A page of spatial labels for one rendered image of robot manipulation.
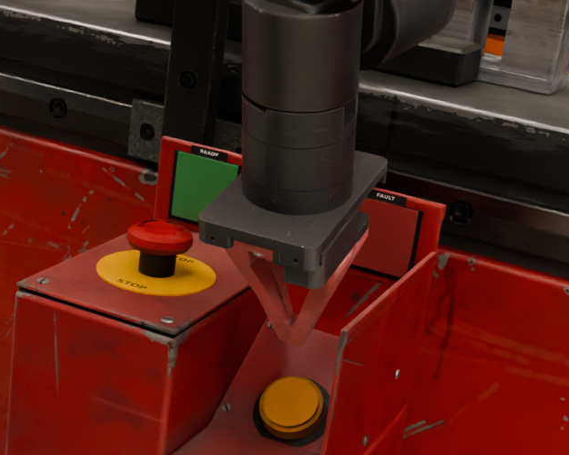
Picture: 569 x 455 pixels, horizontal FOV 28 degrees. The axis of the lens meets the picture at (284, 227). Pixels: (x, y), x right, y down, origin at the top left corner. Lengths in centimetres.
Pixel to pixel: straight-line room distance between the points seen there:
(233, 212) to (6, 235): 52
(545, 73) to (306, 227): 42
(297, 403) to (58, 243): 41
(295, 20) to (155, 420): 24
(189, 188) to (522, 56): 31
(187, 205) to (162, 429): 19
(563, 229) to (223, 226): 34
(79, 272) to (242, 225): 16
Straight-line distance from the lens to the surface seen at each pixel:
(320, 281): 55
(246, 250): 59
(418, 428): 91
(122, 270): 68
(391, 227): 71
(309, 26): 52
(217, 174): 75
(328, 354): 70
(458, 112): 83
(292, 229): 55
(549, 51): 93
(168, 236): 66
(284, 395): 67
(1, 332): 109
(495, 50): 285
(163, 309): 64
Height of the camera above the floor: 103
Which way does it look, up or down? 18 degrees down
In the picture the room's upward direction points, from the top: 8 degrees clockwise
